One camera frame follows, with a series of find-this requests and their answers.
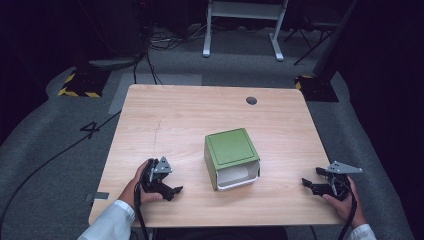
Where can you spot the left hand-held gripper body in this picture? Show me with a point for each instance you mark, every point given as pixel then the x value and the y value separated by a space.
pixel 154 176

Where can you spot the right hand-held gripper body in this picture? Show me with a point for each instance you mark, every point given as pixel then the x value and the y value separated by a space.
pixel 335 181

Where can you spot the white drawer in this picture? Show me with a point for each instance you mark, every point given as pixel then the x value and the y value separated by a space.
pixel 237 177

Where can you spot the green storage box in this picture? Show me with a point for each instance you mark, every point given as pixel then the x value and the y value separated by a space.
pixel 230 151

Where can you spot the person's left hand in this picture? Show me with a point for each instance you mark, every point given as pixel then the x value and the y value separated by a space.
pixel 138 190

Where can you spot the person's right hand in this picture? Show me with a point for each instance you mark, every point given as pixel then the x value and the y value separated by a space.
pixel 346 206

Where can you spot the grey tape strip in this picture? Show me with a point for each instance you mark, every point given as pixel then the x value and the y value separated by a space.
pixel 100 196

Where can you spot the black yellow striped stand base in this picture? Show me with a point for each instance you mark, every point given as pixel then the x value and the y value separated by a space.
pixel 315 87
pixel 83 83

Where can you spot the black folding stand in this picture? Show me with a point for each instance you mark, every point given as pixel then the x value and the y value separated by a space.
pixel 311 40

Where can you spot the white metal table frame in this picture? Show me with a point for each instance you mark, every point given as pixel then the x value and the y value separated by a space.
pixel 245 26

